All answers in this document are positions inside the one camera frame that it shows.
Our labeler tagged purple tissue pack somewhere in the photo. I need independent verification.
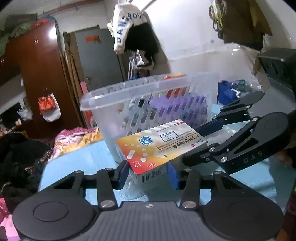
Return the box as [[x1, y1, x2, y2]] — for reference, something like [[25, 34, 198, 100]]
[[149, 93, 208, 128]]

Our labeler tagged black clothing pile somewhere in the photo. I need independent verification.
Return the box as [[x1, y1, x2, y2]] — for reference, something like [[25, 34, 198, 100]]
[[1, 132, 53, 213]]

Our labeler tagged dark red wooden wardrobe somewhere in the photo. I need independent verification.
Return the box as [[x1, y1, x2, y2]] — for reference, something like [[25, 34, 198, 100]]
[[1, 21, 83, 138]]

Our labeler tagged white plastic basket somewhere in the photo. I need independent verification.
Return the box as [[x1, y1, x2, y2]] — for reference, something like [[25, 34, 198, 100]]
[[80, 72, 219, 163]]

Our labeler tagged olive hanging bag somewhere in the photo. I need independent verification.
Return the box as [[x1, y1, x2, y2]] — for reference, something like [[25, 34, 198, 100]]
[[209, 0, 273, 51]]

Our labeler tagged pink floral blanket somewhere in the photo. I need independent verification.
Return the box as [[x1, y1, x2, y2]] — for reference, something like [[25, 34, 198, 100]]
[[49, 127, 99, 161]]

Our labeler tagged orange white hanging bag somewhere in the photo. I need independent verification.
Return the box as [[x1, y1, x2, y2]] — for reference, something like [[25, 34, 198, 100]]
[[38, 93, 61, 123]]

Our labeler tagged orange white medicine box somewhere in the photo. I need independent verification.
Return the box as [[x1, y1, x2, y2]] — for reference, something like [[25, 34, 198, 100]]
[[115, 120, 207, 185]]

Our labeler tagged black television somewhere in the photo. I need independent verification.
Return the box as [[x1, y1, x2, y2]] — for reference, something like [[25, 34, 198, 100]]
[[1, 103, 22, 129]]

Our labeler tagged white black hanging jacket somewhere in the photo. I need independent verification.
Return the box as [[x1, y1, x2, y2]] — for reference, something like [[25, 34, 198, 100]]
[[107, 3, 159, 66]]

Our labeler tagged grey metal door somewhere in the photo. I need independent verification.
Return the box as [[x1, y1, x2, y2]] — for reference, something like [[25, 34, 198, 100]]
[[74, 27, 125, 91]]

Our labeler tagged yellow patterned blanket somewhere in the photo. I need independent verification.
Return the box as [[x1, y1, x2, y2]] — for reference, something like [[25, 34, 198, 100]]
[[68, 131, 103, 151]]

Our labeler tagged blue tote bag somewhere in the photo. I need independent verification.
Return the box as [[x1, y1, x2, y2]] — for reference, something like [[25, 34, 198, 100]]
[[217, 80, 246, 105]]

